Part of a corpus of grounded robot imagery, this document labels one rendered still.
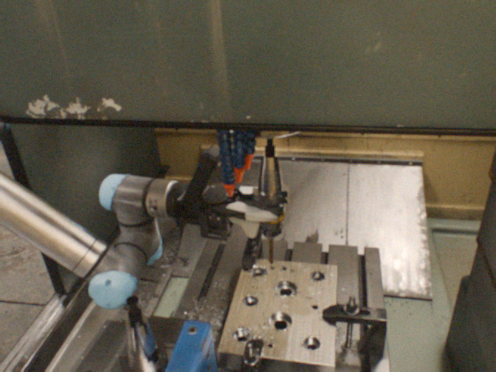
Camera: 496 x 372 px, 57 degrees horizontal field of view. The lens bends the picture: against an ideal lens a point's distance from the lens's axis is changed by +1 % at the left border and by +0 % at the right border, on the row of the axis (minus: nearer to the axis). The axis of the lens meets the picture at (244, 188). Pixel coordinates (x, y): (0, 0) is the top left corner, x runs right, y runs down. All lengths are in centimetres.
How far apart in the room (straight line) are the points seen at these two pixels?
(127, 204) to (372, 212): 108
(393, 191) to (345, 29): 149
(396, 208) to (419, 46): 144
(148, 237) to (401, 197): 112
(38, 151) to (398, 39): 106
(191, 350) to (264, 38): 44
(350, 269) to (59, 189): 83
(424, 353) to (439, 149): 79
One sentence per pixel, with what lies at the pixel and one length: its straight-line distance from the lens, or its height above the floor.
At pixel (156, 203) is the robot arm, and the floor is 128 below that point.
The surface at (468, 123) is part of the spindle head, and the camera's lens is 39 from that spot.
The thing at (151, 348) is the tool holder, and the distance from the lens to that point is 64.
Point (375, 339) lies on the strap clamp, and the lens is 104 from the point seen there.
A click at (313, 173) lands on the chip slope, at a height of 83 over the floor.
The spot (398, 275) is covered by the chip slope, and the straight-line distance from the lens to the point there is 165.
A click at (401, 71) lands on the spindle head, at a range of 37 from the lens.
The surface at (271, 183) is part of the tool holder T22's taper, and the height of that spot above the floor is 134.
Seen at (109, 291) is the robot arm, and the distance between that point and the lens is 85.
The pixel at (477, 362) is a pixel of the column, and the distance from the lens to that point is 124.
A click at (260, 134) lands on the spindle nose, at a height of 145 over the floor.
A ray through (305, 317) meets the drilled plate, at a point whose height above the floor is 99.
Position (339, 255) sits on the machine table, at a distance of 131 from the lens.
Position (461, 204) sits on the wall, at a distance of 204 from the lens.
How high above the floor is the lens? 172
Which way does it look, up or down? 31 degrees down
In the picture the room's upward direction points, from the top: 4 degrees counter-clockwise
